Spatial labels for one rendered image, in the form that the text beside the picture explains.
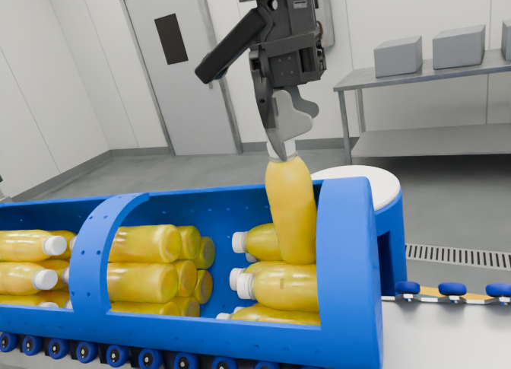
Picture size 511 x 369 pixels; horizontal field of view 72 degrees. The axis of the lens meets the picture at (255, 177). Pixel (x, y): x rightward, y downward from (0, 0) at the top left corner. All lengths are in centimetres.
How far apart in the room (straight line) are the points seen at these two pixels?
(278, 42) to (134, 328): 47
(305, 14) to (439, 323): 56
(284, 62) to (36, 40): 569
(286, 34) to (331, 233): 25
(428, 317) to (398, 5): 322
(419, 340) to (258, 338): 31
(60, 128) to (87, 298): 537
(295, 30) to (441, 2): 328
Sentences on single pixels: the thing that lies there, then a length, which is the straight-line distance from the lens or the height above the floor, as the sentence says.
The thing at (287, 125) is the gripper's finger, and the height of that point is 135.
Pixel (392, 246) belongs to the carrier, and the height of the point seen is 91.
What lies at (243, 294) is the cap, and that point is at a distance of 57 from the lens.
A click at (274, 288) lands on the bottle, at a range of 53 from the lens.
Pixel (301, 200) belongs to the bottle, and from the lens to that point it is 49.
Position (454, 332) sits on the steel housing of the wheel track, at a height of 93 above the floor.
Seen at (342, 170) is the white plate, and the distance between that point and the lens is 105.
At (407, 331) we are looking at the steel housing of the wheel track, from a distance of 72.
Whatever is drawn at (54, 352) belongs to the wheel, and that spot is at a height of 96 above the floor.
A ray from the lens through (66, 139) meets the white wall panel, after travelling 598.
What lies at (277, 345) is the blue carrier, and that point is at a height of 108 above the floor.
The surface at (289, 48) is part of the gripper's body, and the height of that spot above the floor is 143.
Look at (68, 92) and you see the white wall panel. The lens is 610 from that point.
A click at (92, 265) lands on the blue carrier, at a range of 63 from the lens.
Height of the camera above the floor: 146
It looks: 23 degrees down
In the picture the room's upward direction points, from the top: 13 degrees counter-clockwise
